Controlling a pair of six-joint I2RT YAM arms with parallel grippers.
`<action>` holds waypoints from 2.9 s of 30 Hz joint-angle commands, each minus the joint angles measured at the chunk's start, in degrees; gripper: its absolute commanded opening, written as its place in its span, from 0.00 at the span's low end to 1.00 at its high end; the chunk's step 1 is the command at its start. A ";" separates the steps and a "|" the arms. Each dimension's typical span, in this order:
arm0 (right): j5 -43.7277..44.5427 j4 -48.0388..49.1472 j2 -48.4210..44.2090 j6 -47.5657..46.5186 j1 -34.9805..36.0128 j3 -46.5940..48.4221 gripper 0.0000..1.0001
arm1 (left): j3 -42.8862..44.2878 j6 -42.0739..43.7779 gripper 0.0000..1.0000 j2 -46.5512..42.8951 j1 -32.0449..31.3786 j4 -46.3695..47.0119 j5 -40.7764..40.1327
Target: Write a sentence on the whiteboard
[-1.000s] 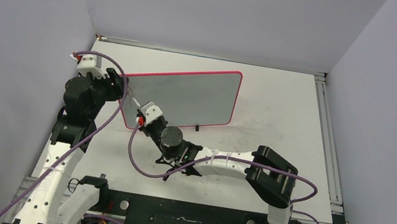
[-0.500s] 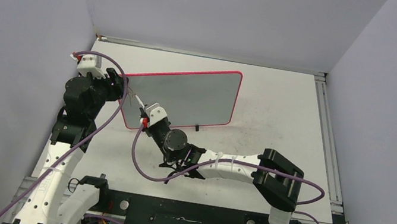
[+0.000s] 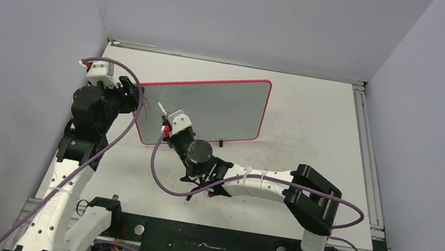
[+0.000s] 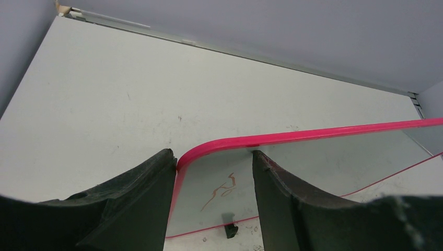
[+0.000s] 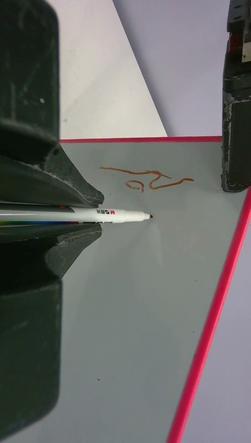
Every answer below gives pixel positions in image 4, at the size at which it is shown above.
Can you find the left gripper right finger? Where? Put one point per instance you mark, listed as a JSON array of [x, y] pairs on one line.
[[295, 215]]

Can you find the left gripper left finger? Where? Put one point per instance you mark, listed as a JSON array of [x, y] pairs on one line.
[[127, 212]]

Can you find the pink framed whiteboard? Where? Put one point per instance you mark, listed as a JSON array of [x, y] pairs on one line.
[[214, 185]]

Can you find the aluminium frame rail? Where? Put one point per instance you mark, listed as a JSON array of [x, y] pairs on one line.
[[129, 26]]

